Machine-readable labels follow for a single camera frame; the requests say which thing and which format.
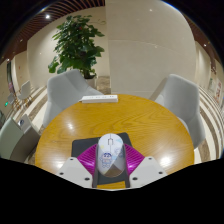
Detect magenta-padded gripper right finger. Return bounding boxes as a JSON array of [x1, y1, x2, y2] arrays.
[[121, 143, 168, 190]]

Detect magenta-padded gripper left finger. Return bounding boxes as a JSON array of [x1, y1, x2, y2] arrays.
[[55, 143, 101, 190]]

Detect white computer mouse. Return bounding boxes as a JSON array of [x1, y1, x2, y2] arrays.
[[97, 132, 125, 178]]

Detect black mouse pad green lines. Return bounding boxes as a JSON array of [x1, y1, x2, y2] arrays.
[[70, 131, 133, 191]]

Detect white power strip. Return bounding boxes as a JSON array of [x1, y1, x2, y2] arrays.
[[78, 94, 119, 104]]

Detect grey shell chair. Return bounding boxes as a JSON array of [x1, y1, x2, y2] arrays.
[[16, 80, 34, 102], [148, 73, 207, 151], [41, 68, 104, 130]]

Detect green potted plant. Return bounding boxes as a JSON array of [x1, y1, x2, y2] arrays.
[[47, 14, 106, 88]]

